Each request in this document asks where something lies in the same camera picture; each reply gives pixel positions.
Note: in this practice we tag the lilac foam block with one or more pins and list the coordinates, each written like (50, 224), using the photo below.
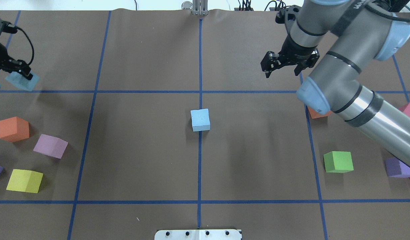
(50, 146)

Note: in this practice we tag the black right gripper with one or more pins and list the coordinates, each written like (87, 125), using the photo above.
(295, 48)

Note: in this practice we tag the metal camera post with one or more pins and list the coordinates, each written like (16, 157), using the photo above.
(200, 7)

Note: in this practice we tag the brown paper table cover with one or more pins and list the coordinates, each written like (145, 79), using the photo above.
(149, 121)

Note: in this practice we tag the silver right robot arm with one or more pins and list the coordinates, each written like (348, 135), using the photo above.
(338, 39)

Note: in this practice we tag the yellow foam block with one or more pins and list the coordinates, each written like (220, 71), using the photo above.
(27, 181)

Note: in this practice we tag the light blue foam block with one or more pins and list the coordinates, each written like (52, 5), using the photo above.
(200, 120)
(21, 82)

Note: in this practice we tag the orange foam block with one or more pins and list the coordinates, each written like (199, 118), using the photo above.
(14, 129)
(315, 115)

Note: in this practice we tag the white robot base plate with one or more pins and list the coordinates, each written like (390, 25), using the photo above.
(199, 234)

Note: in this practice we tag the green foam block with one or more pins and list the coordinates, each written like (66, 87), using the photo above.
(338, 162)

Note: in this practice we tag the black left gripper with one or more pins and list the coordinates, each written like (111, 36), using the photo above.
(0, 56)

